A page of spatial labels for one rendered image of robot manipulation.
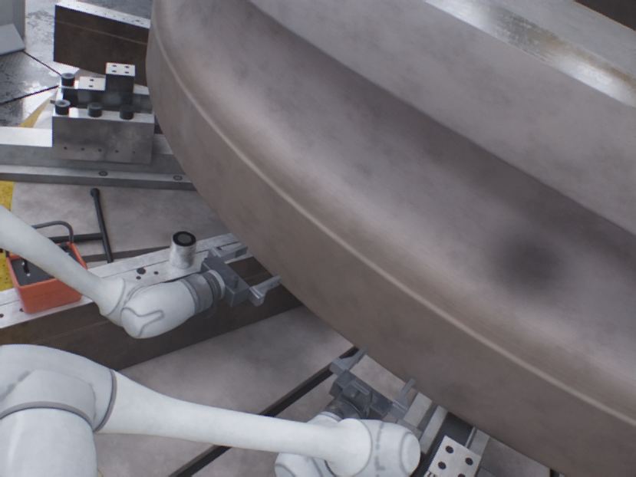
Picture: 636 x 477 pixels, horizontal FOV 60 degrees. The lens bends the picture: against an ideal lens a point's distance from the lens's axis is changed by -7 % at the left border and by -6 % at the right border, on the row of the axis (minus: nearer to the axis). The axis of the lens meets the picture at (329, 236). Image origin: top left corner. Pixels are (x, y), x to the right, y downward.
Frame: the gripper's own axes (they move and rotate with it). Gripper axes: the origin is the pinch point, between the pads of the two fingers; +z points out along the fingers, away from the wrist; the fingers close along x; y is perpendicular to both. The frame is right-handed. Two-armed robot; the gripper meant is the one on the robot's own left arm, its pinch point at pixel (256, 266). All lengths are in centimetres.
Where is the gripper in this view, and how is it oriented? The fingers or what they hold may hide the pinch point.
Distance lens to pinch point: 152.4
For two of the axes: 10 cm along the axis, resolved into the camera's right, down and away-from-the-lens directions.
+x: -7.0, -5.8, 4.3
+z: 6.7, -3.0, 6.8
